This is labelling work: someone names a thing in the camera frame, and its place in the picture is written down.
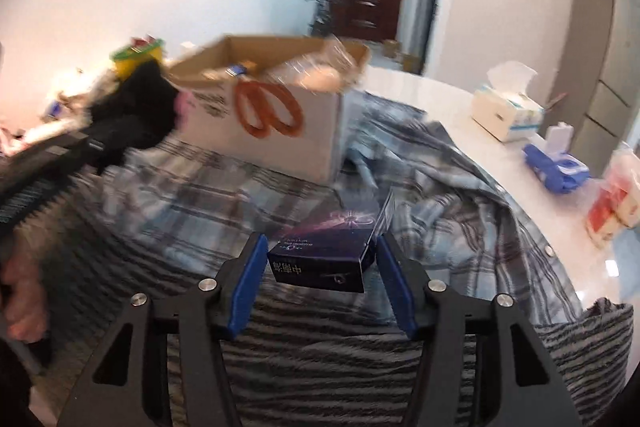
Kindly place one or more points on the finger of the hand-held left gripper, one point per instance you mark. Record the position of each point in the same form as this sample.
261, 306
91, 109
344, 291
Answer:
102, 149

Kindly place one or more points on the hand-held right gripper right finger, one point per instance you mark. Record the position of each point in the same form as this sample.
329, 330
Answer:
397, 287

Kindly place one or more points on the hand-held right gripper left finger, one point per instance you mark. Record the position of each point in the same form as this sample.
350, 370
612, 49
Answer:
247, 282

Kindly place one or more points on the dark purple box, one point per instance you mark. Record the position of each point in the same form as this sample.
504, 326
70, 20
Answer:
320, 257

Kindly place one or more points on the small blue yellow box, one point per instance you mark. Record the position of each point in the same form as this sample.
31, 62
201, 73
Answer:
242, 69

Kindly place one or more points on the printed cardboard box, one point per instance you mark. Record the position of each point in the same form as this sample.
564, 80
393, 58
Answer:
310, 132

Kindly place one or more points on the plastic makeup sponge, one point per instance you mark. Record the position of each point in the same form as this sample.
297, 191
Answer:
320, 74

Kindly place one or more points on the person's left hand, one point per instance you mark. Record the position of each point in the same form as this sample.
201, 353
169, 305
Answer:
22, 297

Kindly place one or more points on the yellow bin with green rim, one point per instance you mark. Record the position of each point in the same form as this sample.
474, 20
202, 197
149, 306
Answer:
127, 68

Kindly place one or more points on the blue plaid shirt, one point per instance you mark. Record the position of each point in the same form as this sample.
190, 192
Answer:
450, 217

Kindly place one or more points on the grey striped blanket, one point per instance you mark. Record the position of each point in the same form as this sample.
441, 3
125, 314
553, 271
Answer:
320, 357

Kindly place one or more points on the blue wet wipes pack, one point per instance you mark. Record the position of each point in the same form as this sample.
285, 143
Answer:
555, 167

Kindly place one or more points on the white tissue box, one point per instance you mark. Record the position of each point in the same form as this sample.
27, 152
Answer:
505, 117

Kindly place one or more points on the small cardboard floor box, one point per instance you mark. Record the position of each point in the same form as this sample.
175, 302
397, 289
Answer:
392, 49
410, 63

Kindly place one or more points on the red and white packet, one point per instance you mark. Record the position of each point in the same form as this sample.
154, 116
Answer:
612, 207

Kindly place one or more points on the black bicycle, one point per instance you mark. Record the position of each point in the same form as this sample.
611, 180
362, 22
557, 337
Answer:
320, 19

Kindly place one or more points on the beige refrigerator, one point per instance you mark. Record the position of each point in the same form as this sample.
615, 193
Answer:
600, 82

